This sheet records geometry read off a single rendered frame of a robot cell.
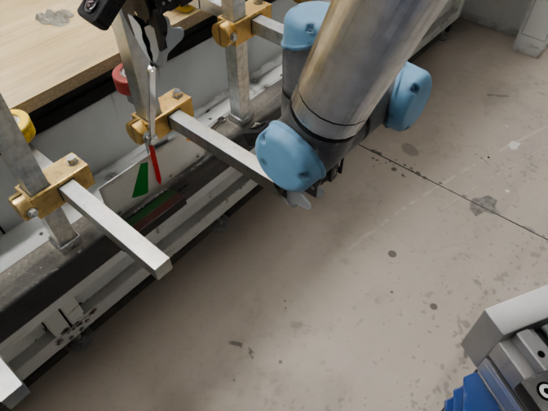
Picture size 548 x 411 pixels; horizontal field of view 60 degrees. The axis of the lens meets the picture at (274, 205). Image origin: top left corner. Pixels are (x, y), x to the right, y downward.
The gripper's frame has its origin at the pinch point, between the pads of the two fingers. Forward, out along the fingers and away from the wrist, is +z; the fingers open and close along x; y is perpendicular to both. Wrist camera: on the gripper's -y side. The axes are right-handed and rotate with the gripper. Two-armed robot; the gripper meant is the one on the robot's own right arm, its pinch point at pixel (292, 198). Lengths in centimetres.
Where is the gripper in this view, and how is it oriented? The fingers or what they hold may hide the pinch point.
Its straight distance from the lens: 84.0
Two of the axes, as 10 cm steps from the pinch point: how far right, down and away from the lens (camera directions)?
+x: 6.5, -5.8, 4.9
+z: 0.0, 6.5, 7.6
